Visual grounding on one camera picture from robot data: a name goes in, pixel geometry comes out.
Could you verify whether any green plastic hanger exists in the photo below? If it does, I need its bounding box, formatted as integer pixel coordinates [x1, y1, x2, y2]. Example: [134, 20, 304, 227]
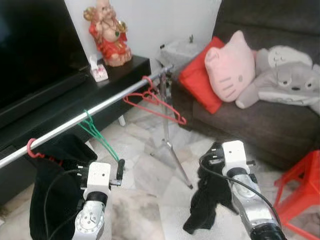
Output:
[78, 110, 121, 163]

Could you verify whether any black ribbed knit garment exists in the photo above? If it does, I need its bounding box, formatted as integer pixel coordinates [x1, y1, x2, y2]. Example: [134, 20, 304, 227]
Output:
[182, 141, 238, 235]

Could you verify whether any pink plastic hanger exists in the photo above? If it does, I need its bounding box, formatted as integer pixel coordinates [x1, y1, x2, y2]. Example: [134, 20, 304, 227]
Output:
[26, 137, 46, 160]

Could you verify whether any dark brown sofa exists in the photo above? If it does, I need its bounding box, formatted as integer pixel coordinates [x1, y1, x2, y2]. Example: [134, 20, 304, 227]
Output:
[170, 0, 320, 171]

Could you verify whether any silver metal clothes rack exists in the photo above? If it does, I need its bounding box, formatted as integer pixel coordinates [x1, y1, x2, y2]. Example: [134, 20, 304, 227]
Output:
[0, 64, 195, 191]

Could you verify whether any black printed t-shirt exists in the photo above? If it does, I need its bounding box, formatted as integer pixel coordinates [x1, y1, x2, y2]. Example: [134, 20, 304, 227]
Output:
[29, 134, 98, 240]

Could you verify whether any red cushion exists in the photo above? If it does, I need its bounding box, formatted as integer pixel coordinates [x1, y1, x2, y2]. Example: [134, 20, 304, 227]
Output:
[178, 36, 226, 115]

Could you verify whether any pink Hello Kitty cushion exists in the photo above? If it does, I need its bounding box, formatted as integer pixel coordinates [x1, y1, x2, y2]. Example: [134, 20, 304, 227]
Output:
[204, 30, 257, 103]

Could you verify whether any red plastic stool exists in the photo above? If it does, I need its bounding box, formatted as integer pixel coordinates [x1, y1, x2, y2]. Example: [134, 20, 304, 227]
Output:
[272, 150, 320, 240]

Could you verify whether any black TV cabinet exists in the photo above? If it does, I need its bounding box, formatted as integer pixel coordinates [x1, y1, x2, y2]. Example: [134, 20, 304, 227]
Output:
[0, 55, 152, 206]

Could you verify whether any white tissue box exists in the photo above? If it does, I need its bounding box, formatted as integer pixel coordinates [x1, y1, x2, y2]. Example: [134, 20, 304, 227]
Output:
[89, 55, 109, 83]

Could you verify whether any Totoro plush toy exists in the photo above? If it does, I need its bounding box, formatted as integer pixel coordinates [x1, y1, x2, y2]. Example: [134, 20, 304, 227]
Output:
[235, 45, 320, 116]

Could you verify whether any grey covered side table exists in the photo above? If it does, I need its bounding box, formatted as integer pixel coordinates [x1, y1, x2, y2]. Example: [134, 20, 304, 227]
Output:
[159, 34, 203, 71]

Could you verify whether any red laughing Buddha statue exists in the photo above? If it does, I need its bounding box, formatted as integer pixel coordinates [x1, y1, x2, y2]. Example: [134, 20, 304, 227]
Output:
[83, 0, 133, 67]

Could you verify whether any black flat screen television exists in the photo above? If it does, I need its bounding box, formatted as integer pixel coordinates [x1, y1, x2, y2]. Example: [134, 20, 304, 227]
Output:
[0, 0, 90, 108]

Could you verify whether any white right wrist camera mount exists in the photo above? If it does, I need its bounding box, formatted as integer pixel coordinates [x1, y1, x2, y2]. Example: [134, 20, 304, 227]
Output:
[221, 140, 249, 177]

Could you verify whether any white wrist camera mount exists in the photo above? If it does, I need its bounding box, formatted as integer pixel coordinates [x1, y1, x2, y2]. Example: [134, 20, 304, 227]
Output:
[221, 140, 249, 177]
[82, 161, 113, 201]

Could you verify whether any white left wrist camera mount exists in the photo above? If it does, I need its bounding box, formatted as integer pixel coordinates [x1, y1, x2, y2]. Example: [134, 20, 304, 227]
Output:
[82, 161, 113, 201]

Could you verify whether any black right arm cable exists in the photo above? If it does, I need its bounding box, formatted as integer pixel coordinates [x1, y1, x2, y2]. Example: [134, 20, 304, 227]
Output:
[199, 152, 276, 221]

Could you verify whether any red wire hanger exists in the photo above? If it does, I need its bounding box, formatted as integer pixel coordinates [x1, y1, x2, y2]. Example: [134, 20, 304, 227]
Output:
[123, 76, 187, 126]

